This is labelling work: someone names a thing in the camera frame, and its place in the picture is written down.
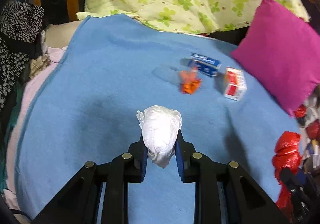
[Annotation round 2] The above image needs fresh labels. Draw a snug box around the white paper ball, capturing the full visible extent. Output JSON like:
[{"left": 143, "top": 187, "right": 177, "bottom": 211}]
[{"left": 136, "top": 105, "right": 182, "bottom": 168}]

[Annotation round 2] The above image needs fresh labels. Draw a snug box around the red white medicine box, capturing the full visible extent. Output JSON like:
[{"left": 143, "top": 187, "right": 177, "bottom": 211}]
[{"left": 223, "top": 67, "right": 247, "bottom": 101}]

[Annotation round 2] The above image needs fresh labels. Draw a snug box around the orange wrapper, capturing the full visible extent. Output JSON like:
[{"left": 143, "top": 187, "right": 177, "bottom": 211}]
[{"left": 179, "top": 67, "right": 202, "bottom": 95}]

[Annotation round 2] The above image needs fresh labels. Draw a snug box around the blue toothpaste box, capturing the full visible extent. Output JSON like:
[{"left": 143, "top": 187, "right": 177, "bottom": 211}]
[{"left": 188, "top": 52, "right": 221, "bottom": 77}]

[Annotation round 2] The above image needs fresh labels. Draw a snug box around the red plastic bag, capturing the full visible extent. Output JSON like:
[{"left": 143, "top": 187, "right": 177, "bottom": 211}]
[{"left": 272, "top": 131, "right": 302, "bottom": 222}]

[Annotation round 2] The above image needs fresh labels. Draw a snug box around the blue bed sheet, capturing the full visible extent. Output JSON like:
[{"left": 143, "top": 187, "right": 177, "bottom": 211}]
[{"left": 15, "top": 15, "right": 298, "bottom": 217}]

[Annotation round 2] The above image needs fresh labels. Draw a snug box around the clear plastic bag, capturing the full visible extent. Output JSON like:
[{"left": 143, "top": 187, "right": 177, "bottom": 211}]
[{"left": 152, "top": 65, "right": 185, "bottom": 86}]

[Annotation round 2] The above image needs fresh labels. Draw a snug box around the magenta pillow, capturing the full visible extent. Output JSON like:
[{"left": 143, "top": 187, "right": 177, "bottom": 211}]
[{"left": 231, "top": 0, "right": 319, "bottom": 116}]

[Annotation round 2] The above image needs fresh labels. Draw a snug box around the black white dotted garment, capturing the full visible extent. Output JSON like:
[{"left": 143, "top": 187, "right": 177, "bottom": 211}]
[{"left": 1, "top": 1, "right": 44, "bottom": 108}]

